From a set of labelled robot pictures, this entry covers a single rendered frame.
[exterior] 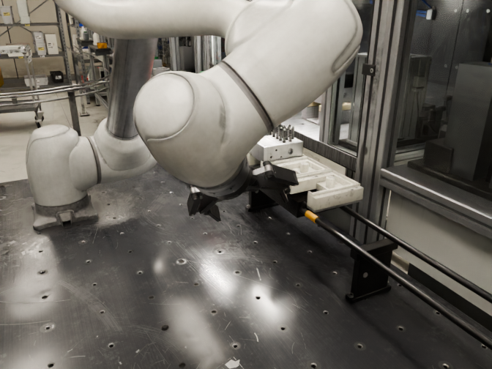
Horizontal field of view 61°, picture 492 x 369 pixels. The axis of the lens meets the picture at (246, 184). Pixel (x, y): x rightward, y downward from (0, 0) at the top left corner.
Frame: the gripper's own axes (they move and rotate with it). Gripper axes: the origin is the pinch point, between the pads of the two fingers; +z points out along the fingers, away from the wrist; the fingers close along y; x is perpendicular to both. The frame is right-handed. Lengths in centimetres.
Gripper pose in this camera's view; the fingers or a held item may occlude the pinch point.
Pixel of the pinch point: (250, 203)
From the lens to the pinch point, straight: 80.3
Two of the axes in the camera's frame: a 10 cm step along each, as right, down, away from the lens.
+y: 9.5, -2.8, -1.3
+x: -2.2, -9.2, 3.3
